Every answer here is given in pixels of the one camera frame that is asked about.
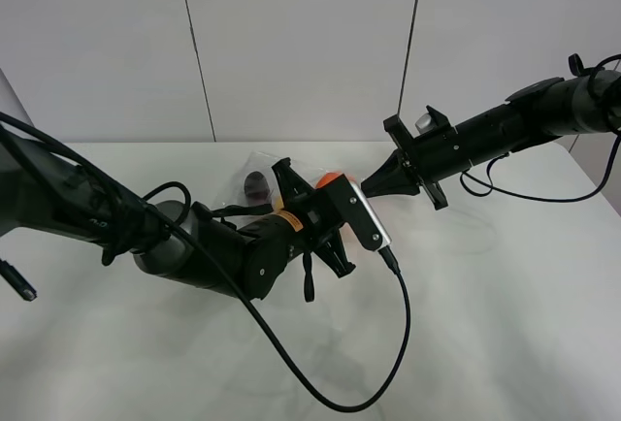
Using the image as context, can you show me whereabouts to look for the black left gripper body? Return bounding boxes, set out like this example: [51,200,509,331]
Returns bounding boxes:
[245,158,355,279]

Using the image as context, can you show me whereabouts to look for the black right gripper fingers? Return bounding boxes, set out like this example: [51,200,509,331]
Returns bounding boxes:
[361,151,418,197]

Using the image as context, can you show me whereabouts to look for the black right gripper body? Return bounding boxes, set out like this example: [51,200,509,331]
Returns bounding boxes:
[383,107,490,211]

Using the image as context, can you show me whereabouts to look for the clear plastic zip bag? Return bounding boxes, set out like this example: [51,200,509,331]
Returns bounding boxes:
[212,149,389,267]

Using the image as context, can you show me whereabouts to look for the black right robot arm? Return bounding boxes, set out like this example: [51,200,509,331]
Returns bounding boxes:
[362,54,620,210]

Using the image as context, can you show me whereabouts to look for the orange toy fruit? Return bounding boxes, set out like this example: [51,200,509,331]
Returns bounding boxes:
[315,172,357,189]

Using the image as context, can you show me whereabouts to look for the purple toy eggplant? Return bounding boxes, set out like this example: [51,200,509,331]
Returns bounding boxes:
[244,171,271,206]

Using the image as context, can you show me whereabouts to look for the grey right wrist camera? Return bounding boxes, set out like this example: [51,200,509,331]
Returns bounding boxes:
[415,113,436,135]

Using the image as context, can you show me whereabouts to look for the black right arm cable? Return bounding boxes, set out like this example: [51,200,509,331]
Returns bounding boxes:
[460,134,621,204]

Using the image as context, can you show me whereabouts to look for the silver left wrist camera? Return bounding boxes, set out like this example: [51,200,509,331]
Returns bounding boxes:
[346,180,392,251]

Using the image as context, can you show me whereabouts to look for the black left camera cable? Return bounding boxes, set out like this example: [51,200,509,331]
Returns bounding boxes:
[0,113,412,412]

